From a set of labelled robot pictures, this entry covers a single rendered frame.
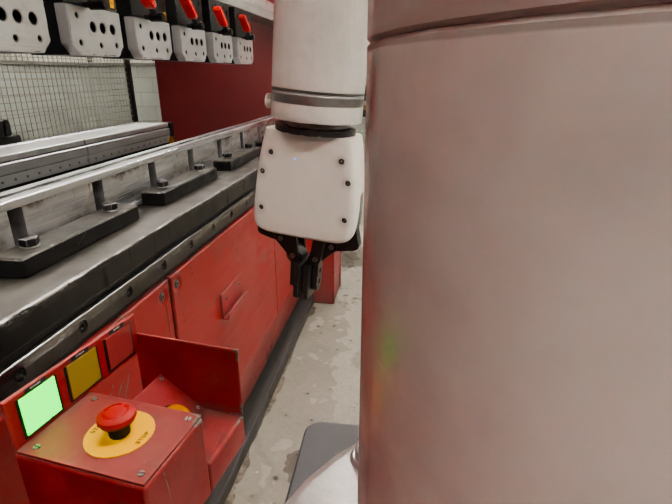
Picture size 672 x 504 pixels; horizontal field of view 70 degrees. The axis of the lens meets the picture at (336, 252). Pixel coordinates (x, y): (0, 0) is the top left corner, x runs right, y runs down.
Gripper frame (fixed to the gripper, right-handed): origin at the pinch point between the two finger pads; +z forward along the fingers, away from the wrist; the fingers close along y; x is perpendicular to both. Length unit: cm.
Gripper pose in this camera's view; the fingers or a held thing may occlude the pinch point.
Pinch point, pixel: (306, 276)
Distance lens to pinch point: 50.0
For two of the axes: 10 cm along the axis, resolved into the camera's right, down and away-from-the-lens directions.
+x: 2.7, -3.4, 9.0
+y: 9.6, 1.8, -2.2
